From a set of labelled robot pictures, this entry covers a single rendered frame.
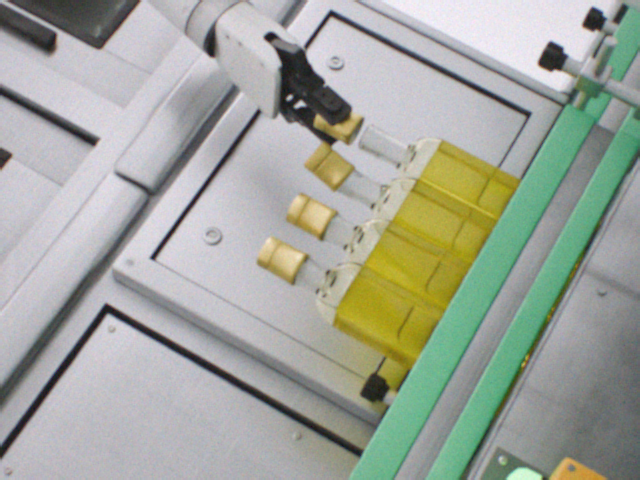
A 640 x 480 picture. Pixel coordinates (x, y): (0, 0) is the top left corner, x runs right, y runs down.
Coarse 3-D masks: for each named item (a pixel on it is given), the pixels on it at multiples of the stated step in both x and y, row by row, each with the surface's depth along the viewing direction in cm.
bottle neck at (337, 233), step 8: (336, 216) 134; (336, 224) 133; (344, 224) 133; (352, 224) 134; (328, 232) 133; (336, 232) 133; (344, 232) 133; (328, 240) 134; (336, 240) 134; (344, 240) 133
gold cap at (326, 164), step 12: (324, 144) 137; (312, 156) 136; (324, 156) 136; (336, 156) 136; (312, 168) 137; (324, 168) 136; (336, 168) 136; (348, 168) 136; (324, 180) 137; (336, 180) 136
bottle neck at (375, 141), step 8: (368, 128) 139; (376, 128) 139; (368, 136) 139; (376, 136) 139; (384, 136) 139; (392, 136) 139; (360, 144) 139; (368, 144) 139; (376, 144) 139; (384, 144) 139; (392, 144) 139; (400, 144) 139; (408, 144) 139; (368, 152) 140; (376, 152) 139; (384, 152) 139; (392, 152) 138; (400, 152) 138; (384, 160) 140; (392, 160) 139
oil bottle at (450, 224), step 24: (384, 192) 135; (408, 192) 134; (432, 192) 135; (384, 216) 134; (408, 216) 133; (432, 216) 133; (456, 216) 134; (480, 216) 134; (432, 240) 133; (456, 240) 132; (480, 240) 133; (576, 264) 133
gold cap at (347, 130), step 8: (352, 112) 140; (320, 120) 140; (344, 120) 139; (352, 120) 139; (360, 120) 141; (320, 128) 141; (328, 128) 140; (336, 128) 139; (344, 128) 139; (352, 128) 139; (360, 128) 142; (336, 136) 140; (344, 136) 140; (352, 136) 142
